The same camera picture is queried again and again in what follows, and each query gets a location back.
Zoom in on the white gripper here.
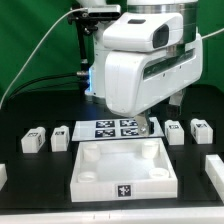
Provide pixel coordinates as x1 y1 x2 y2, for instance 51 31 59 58
105 34 203 135

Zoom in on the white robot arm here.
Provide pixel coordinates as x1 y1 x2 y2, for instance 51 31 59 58
77 0 205 136

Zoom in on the white sheet with fiducial tags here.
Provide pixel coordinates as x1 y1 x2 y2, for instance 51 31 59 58
71 116 165 142

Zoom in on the white obstacle bar right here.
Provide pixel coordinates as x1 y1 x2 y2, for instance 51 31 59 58
205 154 224 203

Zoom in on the white obstacle bar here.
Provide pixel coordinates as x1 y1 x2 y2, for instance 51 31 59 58
205 154 224 203
0 164 7 191

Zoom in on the white obstacle bar left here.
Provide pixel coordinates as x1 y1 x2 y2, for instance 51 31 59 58
0 164 7 191

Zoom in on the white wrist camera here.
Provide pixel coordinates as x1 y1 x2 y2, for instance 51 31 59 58
103 13 183 52

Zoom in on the black camera stand pole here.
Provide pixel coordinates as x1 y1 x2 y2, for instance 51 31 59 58
76 21 89 71

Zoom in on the black camera on stand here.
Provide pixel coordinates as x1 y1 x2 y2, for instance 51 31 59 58
68 4 121 23

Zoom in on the white camera cable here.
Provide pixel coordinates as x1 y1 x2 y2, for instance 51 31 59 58
0 8 88 109

